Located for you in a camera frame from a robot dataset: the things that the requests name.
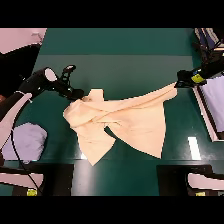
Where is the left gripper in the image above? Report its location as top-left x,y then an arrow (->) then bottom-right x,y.
59,84 -> 85,102

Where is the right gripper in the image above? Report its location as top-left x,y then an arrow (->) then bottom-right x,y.
174,69 -> 201,89

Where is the cream shirt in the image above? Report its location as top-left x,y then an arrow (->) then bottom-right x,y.
62,82 -> 179,167

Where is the light blue garment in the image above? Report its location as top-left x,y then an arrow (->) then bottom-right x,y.
1,123 -> 48,162

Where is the black cable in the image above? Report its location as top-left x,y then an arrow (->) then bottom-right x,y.
10,99 -> 44,197

